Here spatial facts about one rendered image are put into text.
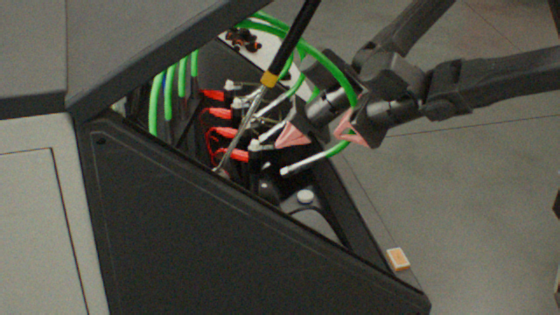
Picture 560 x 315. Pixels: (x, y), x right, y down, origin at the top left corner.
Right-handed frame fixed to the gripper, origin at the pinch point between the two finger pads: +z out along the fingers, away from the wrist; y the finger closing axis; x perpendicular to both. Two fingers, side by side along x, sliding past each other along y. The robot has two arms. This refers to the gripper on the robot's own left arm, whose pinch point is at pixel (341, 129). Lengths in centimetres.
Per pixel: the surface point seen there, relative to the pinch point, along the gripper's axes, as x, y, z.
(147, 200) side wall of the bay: -21.4, 38.0, -3.2
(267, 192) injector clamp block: 7.2, 1.7, 29.1
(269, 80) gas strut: -22.4, 21.3, -19.4
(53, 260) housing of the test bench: -24, 49, 9
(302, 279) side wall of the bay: 8.1, 27.7, 0.6
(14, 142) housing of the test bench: -40, 45, -4
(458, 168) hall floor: 119, -137, 106
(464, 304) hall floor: 121, -56, 74
